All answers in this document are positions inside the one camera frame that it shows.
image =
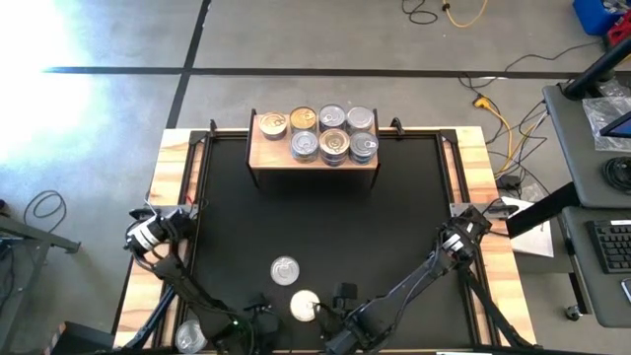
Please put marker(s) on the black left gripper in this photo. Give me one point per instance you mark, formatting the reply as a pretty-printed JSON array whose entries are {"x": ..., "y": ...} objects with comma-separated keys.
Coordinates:
[{"x": 249, "y": 326}]

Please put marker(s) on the black stand leg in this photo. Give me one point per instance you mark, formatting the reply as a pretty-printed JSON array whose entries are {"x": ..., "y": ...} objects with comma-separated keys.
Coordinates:
[{"x": 542, "y": 209}]

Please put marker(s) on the black box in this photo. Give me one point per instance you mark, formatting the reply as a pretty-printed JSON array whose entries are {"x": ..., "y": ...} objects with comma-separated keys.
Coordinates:
[{"x": 81, "y": 340}]

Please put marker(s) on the blue label tuna can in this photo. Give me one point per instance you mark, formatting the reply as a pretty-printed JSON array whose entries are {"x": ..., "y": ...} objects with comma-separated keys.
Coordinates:
[{"x": 332, "y": 117}]

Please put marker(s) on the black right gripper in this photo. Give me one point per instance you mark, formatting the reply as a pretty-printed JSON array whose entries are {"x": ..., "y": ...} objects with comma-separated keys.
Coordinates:
[{"x": 345, "y": 320}]

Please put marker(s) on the black metal table frame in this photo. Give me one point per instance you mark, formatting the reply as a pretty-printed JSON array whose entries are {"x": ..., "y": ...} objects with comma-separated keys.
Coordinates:
[{"x": 153, "y": 320}]

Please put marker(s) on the blue screen monitor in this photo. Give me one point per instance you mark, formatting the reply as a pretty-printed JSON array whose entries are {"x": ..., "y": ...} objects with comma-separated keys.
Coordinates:
[{"x": 620, "y": 127}]

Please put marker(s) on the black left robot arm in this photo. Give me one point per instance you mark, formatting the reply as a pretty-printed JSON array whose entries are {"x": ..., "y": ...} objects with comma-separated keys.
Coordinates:
[{"x": 182, "y": 283}]

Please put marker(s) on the red label can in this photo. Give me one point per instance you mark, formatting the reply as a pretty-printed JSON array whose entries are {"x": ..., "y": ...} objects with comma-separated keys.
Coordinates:
[{"x": 284, "y": 270}]

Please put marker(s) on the clear plastic bag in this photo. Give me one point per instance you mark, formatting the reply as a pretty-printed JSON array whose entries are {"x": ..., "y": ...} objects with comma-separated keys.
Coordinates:
[{"x": 599, "y": 118}]

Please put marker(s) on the green label gold lid can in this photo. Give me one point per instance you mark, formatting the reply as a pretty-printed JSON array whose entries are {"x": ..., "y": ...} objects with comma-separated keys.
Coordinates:
[{"x": 302, "y": 118}]

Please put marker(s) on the teal label tuna can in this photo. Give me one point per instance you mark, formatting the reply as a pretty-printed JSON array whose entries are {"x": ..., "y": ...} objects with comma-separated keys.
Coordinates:
[
  {"x": 364, "y": 162},
  {"x": 364, "y": 144}
]

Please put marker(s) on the multicolour label tuna can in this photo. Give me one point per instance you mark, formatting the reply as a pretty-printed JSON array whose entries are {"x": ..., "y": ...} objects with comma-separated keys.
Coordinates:
[{"x": 304, "y": 143}]

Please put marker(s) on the grey metal stand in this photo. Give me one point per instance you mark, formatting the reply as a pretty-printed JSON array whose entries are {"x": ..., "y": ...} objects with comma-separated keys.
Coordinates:
[{"x": 34, "y": 236}]

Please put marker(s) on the wooden shelf with black legs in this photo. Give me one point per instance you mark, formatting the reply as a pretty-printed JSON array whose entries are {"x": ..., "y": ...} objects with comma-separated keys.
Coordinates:
[{"x": 271, "y": 155}]

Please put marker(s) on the blue plastic bin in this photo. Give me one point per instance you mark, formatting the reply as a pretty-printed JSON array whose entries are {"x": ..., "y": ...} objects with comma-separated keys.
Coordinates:
[{"x": 594, "y": 15}]

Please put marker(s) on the caster wheel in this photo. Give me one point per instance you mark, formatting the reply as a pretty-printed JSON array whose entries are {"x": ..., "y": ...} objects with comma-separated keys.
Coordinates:
[{"x": 572, "y": 312}]

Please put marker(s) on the red object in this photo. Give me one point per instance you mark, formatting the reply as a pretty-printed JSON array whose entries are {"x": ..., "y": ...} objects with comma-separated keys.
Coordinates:
[{"x": 620, "y": 34}]

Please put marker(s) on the silver lid can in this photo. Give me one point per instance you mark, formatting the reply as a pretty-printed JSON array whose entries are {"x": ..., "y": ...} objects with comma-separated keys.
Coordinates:
[{"x": 189, "y": 337}]

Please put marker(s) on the grey desk surface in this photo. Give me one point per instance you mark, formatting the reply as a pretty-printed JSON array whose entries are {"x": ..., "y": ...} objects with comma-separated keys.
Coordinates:
[
  {"x": 572, "y": 148},
  {"x": 586, "y": 291}
]

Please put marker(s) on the black power adapter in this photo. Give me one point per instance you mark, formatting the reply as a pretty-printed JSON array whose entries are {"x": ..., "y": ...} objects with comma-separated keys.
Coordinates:
[{"x": 508, "y": 182}]

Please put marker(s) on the Wild Planet salmon can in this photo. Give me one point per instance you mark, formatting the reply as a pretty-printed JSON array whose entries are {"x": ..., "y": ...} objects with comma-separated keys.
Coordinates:
[
  {"x": 334, "y": 163},
  {"x": 334, "y": 142}
]

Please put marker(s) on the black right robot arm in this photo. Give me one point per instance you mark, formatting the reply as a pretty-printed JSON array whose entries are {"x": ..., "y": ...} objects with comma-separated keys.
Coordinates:
[{"x": 414, "y": 281}]

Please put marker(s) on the black keyboard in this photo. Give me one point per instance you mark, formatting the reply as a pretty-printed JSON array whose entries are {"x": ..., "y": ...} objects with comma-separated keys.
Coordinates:
[{"x": 611, "y": 245}]

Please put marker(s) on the white paper sheet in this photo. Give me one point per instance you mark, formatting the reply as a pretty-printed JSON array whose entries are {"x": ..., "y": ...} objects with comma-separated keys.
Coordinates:
[{"x": 535, "y": 241}]

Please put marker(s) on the black table mat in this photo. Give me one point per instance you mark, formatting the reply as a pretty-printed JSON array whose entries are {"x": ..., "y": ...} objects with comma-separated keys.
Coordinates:
[{"x": 345, "y": 232}]

